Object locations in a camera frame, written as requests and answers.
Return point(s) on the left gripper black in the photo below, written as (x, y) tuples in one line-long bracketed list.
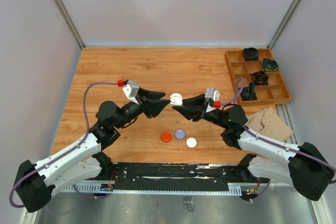
[(155, 107)]

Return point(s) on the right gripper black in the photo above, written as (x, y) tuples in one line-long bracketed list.
[(189, 111)]

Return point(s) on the purple earbud charging case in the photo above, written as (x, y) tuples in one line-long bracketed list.
[(180, 134)]

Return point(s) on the white earbud charging case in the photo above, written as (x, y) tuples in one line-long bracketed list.
[(191, 142)]

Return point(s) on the orange earbud charging case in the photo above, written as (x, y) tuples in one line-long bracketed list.
[(165, 137)]

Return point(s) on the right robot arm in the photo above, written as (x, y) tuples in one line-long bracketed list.
[(300, 166)]

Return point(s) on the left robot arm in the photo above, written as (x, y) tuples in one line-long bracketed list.
[(37, 183)]

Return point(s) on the dark blue rolled sock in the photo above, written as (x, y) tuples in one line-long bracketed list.
[(248, 93)]

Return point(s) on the black orange rolled sock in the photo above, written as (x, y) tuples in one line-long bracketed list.
[(260, 78)]

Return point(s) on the wooden compartment tray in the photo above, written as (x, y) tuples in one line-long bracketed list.
[(240, 71)]

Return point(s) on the beige cloth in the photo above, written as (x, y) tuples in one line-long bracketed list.
[(268, 123)]

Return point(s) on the dark green rolled sock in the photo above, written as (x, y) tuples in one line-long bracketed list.
[(269, 65)]

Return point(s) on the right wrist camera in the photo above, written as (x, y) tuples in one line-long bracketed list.
[(212, 96)]

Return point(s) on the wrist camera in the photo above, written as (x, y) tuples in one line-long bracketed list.
[(130, 89), (212, 96)]

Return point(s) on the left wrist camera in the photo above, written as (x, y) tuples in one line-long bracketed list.
[(130, 89)]

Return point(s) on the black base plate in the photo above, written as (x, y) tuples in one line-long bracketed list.
[(164, 177)]

